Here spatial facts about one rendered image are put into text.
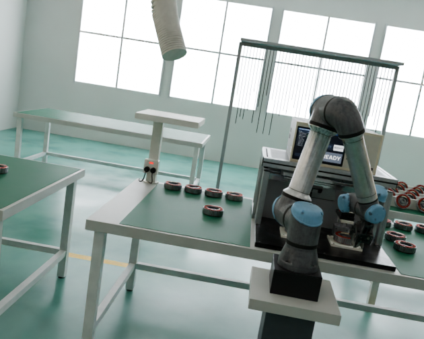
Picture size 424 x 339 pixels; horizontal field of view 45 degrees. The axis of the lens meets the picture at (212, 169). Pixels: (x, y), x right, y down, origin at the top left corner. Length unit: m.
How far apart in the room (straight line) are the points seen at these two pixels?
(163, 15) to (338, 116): 1.75
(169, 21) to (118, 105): 5.97
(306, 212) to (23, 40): 8.35
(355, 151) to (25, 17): 8.38
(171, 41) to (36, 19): 6.61
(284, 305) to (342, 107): 0.72
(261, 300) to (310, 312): 0.17
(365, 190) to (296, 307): 0.50
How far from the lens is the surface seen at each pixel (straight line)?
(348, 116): 1.86
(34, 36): 9.71
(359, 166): 1.91
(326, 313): 1.86
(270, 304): 1.83
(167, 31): 3.29
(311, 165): 1.96
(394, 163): 9.27
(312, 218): 1.85
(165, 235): 2.34
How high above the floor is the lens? 1.48
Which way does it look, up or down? 10 degrees down
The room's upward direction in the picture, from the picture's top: 9 degrees clockwise
